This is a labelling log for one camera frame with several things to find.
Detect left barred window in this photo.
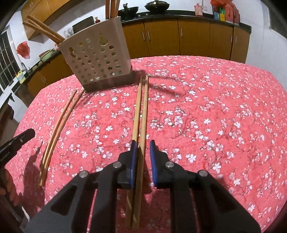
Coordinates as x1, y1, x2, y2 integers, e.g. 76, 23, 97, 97
0, 32, 20, 90

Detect wooden cabinets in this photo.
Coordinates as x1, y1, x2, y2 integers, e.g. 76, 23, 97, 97
27, 17, 251, 96
21, 0, 73, 25

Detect red containers with bag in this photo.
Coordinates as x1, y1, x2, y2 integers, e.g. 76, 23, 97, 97
210, 0, 240, 25

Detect right barred window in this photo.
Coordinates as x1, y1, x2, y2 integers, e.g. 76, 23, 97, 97
268, 5, 287, 38

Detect beige perforated utensil holder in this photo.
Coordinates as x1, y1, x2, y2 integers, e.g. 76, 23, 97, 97
58, 17, 135, 92

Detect yellow detergent bottle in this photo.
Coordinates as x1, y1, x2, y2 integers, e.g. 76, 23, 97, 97
16, 70, 26, 84

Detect pink bottle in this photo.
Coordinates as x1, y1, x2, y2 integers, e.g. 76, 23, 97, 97
194, 3, 203, 17

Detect red floral tablecloth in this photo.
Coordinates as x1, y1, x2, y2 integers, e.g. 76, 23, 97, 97
6, 56, 286, 231

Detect wooden lower cabinets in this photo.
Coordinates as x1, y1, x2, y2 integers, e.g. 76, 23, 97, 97
27, 17, 251, 96

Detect black wok with lid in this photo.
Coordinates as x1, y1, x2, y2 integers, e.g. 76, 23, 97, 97
144, 0, 170, 14

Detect barred window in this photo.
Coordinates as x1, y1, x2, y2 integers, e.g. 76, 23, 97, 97
268, 5, 287, 38
0, 32, 20, 90

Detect dark cutting board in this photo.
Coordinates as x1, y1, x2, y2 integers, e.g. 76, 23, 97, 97
72, 16, 95, 34

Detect wooden upper cabinets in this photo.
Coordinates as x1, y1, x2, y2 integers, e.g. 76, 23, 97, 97
21, 0, 73, 25

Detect red hanging plastic bag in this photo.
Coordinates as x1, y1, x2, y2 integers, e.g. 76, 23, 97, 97
16, 41, 30, 59

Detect black wok with utensil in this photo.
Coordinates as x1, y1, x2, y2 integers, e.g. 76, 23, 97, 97
118, 3, 139, 20

